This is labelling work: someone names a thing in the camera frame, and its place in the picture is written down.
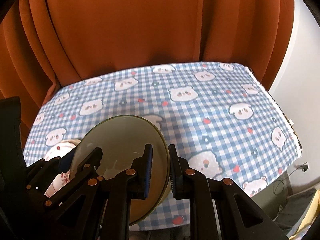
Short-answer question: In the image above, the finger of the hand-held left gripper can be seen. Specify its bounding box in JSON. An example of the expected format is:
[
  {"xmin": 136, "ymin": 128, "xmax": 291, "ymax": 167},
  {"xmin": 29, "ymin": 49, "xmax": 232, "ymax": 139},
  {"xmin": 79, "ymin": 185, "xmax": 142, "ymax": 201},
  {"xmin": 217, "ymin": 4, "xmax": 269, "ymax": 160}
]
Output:
[
  {"xmin": 25, "ymin": 149, "xmax": 76, "ymax": 190},
  {"xmin": 44, "ymin": 147, "xmax": 103, "ymax": 208}
]

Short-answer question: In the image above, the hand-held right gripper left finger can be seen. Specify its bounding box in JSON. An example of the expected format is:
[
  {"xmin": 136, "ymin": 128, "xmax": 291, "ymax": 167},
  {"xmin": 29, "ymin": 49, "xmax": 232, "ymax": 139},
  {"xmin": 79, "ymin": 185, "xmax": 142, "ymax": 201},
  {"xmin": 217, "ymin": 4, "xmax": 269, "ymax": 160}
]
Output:
[{"xmin": 56, "ymin": 144, "xmax": 153, "ymax": 240}]

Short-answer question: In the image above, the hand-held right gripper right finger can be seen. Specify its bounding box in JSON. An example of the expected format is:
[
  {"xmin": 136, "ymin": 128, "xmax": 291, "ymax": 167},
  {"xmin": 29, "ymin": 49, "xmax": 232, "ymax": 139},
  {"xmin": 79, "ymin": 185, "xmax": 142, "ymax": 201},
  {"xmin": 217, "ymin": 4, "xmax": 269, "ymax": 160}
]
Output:
[{"xmin": 167, "ymin": 144, "xmax": 290, "ymax": 240}]

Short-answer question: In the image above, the white plate red pattern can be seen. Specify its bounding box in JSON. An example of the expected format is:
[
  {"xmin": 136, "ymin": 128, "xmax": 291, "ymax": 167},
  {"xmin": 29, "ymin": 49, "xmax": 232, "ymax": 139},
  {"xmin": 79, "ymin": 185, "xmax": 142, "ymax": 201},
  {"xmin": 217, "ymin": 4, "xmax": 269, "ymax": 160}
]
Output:
[{"xmin": 45, "ymin": 140, "xmax": 82, "ymax": 198}]

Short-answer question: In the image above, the white bowl blue floral print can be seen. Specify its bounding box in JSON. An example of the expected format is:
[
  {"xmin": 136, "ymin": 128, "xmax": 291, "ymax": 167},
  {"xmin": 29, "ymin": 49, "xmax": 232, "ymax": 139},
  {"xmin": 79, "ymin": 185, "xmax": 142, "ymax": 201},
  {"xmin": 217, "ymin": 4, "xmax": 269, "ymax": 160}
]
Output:
[{"xmin": 69, "ymin": 115, "xmax": 172, "ymax": 225}]

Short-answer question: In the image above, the blue checkered bear tablecloth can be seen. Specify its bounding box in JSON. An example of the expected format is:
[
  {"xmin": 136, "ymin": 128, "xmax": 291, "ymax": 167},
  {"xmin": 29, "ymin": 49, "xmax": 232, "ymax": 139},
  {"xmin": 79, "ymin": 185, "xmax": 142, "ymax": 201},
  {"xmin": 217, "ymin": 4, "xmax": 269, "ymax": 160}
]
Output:
[{"xmin": 24, "ymin": 62, "xmax": 303, "ymax": 230}]

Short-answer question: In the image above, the grey cushion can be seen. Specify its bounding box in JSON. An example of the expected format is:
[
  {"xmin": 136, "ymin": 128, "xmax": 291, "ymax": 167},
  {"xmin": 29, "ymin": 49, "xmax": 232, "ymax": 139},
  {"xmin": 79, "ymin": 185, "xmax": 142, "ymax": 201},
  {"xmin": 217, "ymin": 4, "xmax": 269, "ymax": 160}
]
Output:
[{"xmin": 272, "ymin": 187, "xmax": 318, "ymax": 230}]

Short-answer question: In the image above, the yellow cloth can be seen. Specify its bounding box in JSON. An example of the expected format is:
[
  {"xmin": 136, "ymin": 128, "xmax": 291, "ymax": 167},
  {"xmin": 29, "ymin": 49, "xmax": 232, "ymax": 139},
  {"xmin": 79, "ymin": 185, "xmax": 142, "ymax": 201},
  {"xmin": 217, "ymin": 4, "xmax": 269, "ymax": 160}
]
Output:
[{"xmin": 289, "ymin": 192, "xmax": 320, "ymax": 240}]

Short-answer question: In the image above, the orange curtain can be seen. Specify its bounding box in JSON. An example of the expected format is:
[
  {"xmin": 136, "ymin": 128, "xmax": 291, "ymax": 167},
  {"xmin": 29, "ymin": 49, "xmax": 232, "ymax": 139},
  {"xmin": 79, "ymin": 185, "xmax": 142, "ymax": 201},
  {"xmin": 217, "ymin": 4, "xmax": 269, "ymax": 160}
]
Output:
[{"xmin": 0, "ymin": 0, "xmax": 295, "ymax": 135}]

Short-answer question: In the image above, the black cable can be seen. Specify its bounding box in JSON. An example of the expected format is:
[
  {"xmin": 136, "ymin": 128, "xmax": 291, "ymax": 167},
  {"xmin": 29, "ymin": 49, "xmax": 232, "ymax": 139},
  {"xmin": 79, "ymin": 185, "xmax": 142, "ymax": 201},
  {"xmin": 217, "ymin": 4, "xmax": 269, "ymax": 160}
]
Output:
[{"xmin": 273, "ymin": 165, "xmax": 304, "ymax": 196}]

